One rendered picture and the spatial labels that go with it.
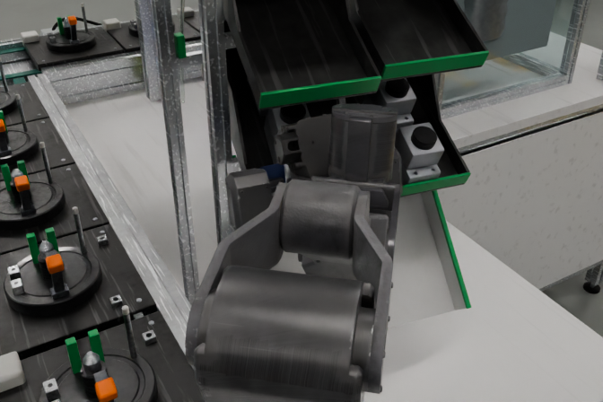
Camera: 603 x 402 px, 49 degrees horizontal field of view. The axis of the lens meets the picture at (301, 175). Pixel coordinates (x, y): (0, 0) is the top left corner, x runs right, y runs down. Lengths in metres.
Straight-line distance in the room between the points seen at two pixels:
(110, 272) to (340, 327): 0.85
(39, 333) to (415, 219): 0.55
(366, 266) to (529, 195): 1.74
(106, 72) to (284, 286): 1.71
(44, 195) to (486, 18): 1.12
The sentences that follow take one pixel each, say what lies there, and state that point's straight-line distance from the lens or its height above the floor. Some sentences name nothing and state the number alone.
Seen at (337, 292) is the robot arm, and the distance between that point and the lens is 0.28.
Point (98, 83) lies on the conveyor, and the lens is 1.96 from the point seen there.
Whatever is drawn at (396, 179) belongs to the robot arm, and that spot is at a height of 1.27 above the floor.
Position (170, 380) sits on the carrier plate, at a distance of 0.91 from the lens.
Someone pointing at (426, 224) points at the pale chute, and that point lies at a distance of 0.98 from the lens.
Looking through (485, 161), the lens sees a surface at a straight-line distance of 1.83.
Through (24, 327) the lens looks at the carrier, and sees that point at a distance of 1.03.
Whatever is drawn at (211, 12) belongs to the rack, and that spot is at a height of 1.42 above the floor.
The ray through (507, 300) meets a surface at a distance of 1.22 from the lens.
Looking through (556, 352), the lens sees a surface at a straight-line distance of 1.15.
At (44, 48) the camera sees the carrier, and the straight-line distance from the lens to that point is 2.08.
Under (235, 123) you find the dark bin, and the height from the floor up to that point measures 1.28.
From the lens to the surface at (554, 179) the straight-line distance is 2.11.
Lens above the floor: 1.63
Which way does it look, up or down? 31 degrees down
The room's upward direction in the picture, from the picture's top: straight up
